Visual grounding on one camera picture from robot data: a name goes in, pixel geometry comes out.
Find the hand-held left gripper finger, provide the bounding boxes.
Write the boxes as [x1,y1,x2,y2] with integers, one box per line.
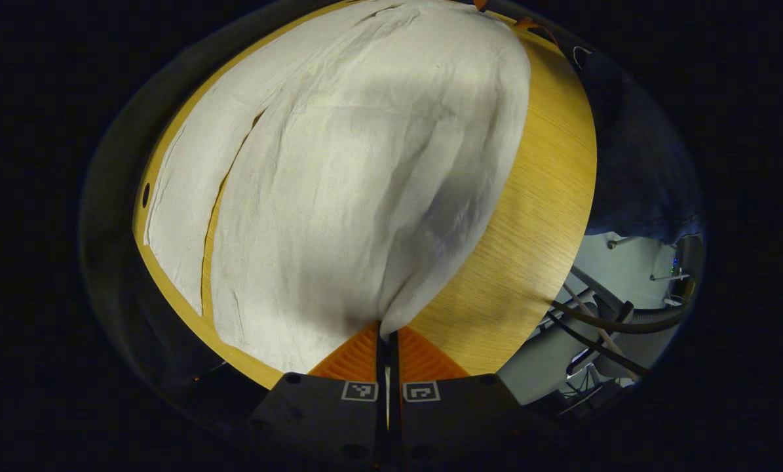
[247,321,387,472]
[389,326,536,472]

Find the white jeans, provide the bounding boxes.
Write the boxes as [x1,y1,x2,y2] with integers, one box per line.
[143,0,533,374]

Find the person's dark clothing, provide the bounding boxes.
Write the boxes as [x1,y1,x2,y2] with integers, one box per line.
[562,36,705,245]

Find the black cable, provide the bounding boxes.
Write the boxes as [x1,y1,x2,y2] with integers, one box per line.
[548,288,697,336]
[546,309,649,381]

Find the grey metal table frame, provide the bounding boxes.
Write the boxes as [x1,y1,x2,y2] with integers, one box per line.
[562,264,636,319]

